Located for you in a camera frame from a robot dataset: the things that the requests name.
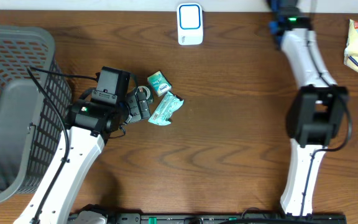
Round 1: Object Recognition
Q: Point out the dark green round-label box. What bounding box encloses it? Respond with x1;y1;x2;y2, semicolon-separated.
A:
138;85;154;104

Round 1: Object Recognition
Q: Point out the teal wrapper packet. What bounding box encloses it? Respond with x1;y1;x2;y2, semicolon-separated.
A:
148;91;184;126

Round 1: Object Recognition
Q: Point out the green tissue pack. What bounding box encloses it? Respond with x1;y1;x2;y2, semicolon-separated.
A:
147;71;172;96

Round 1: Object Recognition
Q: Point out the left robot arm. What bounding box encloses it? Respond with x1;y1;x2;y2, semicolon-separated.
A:
14;126;105;224

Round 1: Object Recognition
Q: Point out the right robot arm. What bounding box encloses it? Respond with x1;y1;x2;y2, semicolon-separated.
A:
267;0;352;220

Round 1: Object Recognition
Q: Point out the white barcode scanner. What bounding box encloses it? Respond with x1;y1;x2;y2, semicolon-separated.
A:
177;2;203;45

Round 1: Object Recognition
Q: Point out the grey plastic shopping basket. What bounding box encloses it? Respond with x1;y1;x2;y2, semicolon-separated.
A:
0;26;72;203

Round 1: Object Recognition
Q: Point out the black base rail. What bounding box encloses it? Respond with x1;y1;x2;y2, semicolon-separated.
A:
67;210;347;224

